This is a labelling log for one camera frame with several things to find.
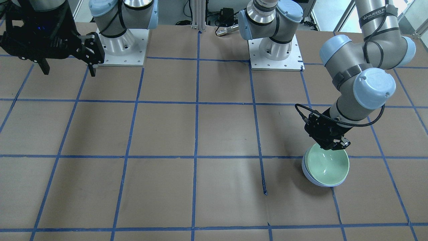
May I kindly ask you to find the blue bowl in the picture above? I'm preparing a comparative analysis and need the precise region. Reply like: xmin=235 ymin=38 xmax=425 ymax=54
xmin=301 ymin=156 xmax=349 ymax=187

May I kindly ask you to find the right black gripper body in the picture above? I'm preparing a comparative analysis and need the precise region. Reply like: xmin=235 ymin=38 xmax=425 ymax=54
xmin=1 ymin=0 xmax=82 ymax=62

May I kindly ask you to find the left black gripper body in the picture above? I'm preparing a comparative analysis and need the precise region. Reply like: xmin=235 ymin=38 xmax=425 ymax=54
xmin=304 ymin=113 xmax=344 ymax=146

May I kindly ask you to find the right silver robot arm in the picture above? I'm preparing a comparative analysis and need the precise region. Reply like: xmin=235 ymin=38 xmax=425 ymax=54
xmin=1 ymin=0 xmax=158 ymax=77

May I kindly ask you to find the silver metal cylinder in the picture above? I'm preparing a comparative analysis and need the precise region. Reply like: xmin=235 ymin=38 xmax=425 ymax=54
xmin=215 ymin=24 xmax=239 ymax=37

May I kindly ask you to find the aluminium frame post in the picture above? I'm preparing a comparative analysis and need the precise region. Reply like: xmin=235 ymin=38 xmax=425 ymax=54
xmin=189 ymin=0 xmax=207 ymax=33

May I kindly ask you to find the black braided cable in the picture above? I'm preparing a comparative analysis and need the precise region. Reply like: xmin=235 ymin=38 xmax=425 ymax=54
xmin=294 ymin=103 xmax=386 ymax=128

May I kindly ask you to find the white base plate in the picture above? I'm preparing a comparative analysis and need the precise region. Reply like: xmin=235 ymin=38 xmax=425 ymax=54
xmin=247 ymin=35 xmax=305 ymax=71
xmin=99 ymin=29 xmax=150 ymax=67

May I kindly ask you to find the green bowl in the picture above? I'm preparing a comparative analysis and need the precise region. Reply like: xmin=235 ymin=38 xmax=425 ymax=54
xmin=304 ymin=143 xmax=350 ymax=176

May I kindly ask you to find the black power adapter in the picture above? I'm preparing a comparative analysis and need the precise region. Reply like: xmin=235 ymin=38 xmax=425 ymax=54
xmin=218 ymin=8 xmax=234 ymax=26

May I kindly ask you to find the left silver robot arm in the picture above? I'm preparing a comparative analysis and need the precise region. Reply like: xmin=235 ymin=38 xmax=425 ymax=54
xmin=237 ymin=0 xmax=416 ymax=150

